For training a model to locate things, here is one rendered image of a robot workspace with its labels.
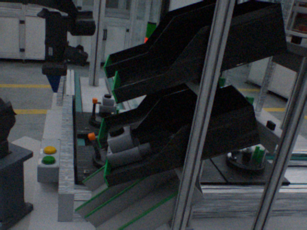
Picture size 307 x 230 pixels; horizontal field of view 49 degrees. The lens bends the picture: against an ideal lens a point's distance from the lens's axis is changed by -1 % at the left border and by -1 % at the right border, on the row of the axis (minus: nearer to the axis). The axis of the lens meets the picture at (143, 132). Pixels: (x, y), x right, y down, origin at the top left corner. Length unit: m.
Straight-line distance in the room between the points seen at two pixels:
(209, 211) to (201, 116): 0.65
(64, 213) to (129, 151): 0.44
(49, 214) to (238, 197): 0.60
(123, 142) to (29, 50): 5.80
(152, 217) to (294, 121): 0.31
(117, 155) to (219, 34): 0.30
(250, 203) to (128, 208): 0.52
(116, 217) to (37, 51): 5.73
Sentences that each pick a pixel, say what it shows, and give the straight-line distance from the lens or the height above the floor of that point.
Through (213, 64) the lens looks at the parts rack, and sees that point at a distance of 0.52.
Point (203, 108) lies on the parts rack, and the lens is 0.53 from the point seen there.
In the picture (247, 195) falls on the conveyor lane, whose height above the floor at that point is 0.95.
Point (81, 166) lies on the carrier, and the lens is 1.12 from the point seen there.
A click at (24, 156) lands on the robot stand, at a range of 0.99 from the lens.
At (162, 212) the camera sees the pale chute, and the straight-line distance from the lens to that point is 0.65.
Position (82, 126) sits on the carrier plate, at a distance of 1.40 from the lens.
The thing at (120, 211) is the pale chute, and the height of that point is 1.05.
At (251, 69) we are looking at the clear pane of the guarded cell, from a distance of 2.39.
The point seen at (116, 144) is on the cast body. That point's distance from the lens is 0.65.
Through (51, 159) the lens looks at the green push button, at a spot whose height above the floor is 0.97.
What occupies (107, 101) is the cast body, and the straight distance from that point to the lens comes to 1.40.
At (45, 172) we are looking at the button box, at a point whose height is 0.94.
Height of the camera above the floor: 1.53
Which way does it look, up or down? 23 degrees down
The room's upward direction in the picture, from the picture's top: 8 degrees clockwise
